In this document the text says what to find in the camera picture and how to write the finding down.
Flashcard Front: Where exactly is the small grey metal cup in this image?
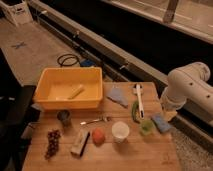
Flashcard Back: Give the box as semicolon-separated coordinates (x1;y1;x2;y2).
57;110;71;126

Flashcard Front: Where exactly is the blue object on floor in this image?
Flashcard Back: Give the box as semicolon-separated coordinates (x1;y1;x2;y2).
80;59;95;67

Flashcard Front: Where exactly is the metal fork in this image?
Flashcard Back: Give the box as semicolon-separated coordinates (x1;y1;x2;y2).
80;116;111;125

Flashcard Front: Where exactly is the white crate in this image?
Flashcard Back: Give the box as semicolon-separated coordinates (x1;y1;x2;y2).
0;0;33;27

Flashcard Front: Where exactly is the white paper cup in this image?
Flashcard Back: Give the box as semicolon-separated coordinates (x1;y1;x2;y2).
112;121;130;143

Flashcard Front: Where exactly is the white handled brush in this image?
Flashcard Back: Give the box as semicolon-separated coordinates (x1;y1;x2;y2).
133;83;144;118

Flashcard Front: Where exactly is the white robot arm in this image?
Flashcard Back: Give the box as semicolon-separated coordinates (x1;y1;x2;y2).
160;62;213;121

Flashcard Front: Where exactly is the black coiled cable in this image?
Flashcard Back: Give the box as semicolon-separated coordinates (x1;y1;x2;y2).
56;53;81;68

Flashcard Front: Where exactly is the bunch of dark grapes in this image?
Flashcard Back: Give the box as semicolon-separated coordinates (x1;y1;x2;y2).
45;130;61;160

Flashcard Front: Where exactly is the white and black box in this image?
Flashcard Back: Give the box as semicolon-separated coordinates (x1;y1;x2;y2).
71;130;90;156

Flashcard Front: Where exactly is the blue sponge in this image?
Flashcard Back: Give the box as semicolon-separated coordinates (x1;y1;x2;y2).
151;114;171;133

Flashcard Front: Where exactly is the small green cup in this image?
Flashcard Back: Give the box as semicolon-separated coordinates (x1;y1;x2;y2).
139;119;154;136

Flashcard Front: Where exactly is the light blue towel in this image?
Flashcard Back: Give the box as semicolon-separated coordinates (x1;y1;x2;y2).
107;86;128;108

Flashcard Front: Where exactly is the green curved toy vegetable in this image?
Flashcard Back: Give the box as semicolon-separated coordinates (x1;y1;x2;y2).
131;101;140;124

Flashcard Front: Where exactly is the yellow cylinder in bin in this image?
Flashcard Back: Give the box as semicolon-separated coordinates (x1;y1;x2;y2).
68;85;84;99

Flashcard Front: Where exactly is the yellow plastic bin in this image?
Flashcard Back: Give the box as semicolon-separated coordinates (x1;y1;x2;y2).
33;67;103;110

